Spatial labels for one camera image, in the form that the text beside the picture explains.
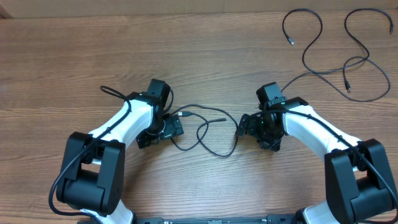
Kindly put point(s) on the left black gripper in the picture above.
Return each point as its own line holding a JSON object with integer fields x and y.
{"x": 173, "y": 127}

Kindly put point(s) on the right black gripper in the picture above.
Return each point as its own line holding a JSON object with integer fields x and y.
{"x": 249, "y": 125}

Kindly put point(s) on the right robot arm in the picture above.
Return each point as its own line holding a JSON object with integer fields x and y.
{"x": 358, "y": 179}

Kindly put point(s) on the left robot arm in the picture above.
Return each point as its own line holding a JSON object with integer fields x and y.
{"x": 91, "y": 178}

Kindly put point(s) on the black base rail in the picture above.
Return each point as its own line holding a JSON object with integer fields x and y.
{"x": 269, "y": 219}

